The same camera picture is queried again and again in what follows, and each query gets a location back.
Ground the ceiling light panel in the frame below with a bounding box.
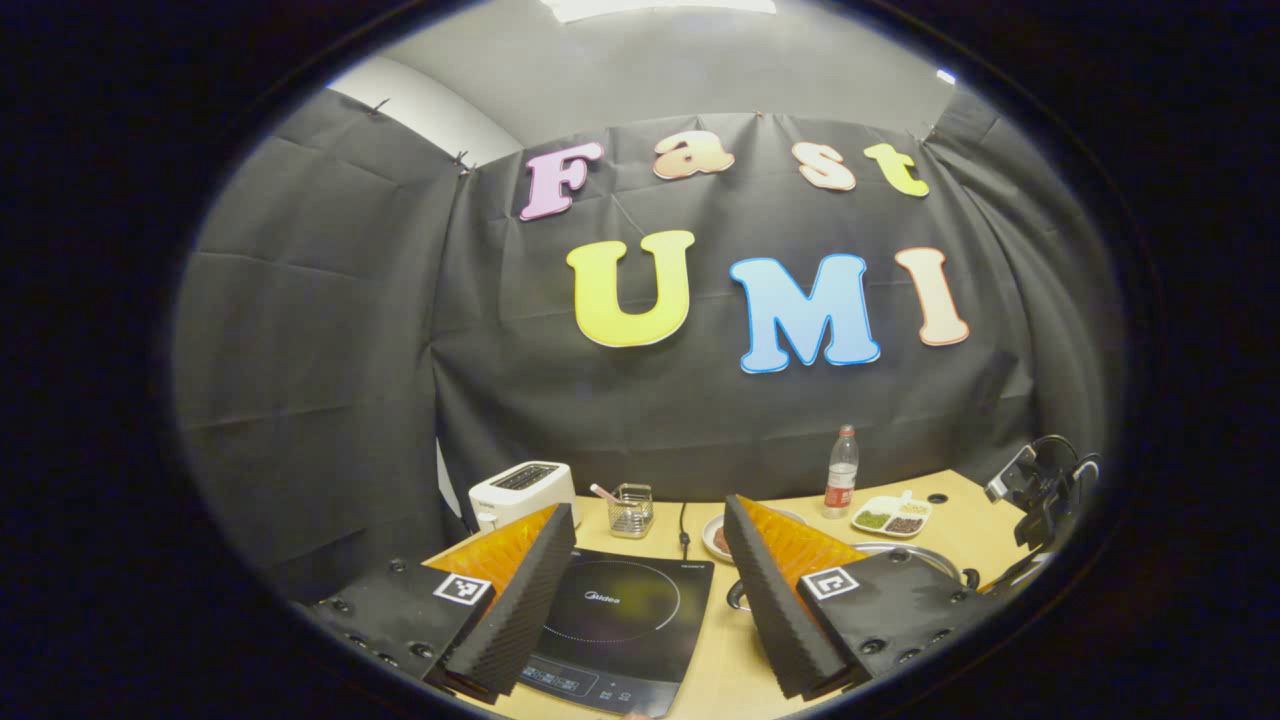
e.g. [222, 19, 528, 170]
[545, 0, 777, 23]

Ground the black induction cooktop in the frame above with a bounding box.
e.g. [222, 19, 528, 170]
[515, 547, 716, 717]

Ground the wire mesh holder basket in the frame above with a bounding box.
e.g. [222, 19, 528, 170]
[607, 483, 655, 539]

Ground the stainless steel pot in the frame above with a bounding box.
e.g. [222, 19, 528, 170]
[726, 542, 983, 613]

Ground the small white plate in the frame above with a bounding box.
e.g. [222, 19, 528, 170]
[702, 510, 806, 561]

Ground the black backdrop cloth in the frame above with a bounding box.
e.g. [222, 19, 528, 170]
[170, 85, 1131, 601]

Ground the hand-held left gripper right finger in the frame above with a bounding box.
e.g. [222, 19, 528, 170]
[722, 494, 1001, 702]

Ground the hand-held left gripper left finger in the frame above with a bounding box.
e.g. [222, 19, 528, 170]
[300, 502, 579, 704]

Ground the white toaster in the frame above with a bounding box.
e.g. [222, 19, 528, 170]
[468, 461, 581, 533]

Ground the clear plastic water bottle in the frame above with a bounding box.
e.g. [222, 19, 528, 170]
[824, 425, 861, 519]

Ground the white divided bean dish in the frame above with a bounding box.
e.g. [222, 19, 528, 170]
[851, 490, 933, 539]

